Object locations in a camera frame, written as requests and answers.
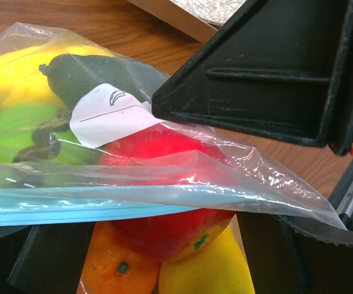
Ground light green fake fruit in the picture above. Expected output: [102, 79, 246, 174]
[0, 102, 101, 189]

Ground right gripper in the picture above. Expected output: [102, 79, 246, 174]
[152, 0, 353, 156]

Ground red fake apple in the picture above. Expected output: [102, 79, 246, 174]
[98, 124, 238, 262]

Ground yellow fake mango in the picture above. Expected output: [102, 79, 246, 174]
[159, 227, 255, 294]

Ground clear zip top bag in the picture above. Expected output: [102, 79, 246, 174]
[0, 23, 350, 231]

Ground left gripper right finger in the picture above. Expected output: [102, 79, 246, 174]
[237, 212, 353, 293]

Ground fake orange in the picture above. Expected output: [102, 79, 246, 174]
[77, 222, 159, 293]

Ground dark green fake avocado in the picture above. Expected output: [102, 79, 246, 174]
[39, 54, 168, 109]

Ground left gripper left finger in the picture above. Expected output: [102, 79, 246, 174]
[0, 225, 94, 293]

